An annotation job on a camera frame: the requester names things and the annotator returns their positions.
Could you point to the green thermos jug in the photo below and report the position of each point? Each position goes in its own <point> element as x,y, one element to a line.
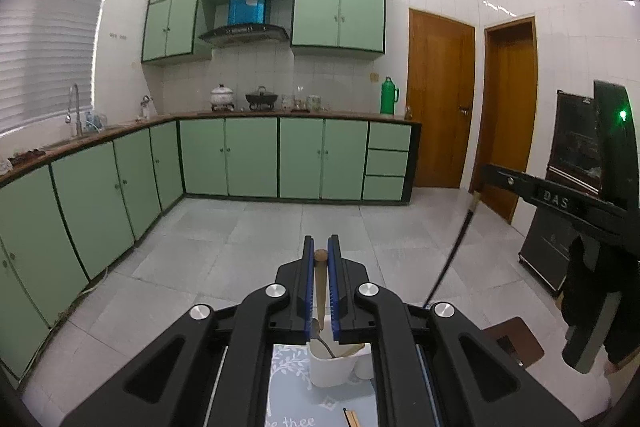
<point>387,99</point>

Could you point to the black glass door cabinet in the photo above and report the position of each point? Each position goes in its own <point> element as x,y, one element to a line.
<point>575,142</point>

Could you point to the cloth rag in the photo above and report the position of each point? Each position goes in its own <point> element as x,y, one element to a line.
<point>27,157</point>

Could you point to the white plastic utensil holder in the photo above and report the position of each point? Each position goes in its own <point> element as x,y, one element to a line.
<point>330,372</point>

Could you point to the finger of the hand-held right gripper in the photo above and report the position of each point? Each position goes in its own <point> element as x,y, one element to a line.
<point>505,182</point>

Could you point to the gas stove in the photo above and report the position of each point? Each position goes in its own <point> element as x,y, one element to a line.
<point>240,109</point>

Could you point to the green kitchen cabinets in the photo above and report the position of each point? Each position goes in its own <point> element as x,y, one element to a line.
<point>340,17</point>
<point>250,157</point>

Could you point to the green drawer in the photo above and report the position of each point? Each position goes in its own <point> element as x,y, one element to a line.
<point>383,188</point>
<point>389,137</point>
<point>387,163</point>

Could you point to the glass jar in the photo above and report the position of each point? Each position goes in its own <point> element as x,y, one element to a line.
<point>313,103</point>
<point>298,105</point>

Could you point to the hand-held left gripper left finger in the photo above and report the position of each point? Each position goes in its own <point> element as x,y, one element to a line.
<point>309,292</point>

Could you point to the green lower kitchen cabinets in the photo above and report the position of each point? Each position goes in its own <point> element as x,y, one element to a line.
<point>250,157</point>

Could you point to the white window blind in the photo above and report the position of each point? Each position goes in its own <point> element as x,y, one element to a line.
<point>50,57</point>

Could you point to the light blue tree print placemat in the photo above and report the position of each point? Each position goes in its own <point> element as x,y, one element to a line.
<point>300,402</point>

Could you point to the red patterned wooden chopstick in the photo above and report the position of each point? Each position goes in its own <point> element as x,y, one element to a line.
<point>352,350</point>
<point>320,277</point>

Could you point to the brown kitchen countertop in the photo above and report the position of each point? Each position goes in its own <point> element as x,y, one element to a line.
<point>345,115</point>

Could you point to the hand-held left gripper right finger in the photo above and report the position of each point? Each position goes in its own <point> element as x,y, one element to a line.
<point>334,292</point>

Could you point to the metal kitchen faucet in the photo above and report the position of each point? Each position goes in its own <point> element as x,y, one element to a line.
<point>77,117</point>

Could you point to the dark red patterned chopstick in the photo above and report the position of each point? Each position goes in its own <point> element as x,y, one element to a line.
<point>450,257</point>

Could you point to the white cooking pot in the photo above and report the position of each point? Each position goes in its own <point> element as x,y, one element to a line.
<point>222,97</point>

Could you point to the green upper kitchen cabinets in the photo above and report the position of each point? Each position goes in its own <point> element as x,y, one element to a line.
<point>340,17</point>

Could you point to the range hood with blue film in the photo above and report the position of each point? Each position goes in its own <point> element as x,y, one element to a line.
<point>245,34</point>

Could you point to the light wooden chopstick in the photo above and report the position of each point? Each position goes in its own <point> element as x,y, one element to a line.
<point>348,417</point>
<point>355,421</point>

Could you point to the person's right hand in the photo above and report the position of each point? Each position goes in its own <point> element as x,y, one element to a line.
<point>582,287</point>

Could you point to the metal spoon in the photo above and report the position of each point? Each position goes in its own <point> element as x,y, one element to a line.
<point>325,344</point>

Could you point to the black wok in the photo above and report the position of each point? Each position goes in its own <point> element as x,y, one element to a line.
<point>261,97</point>

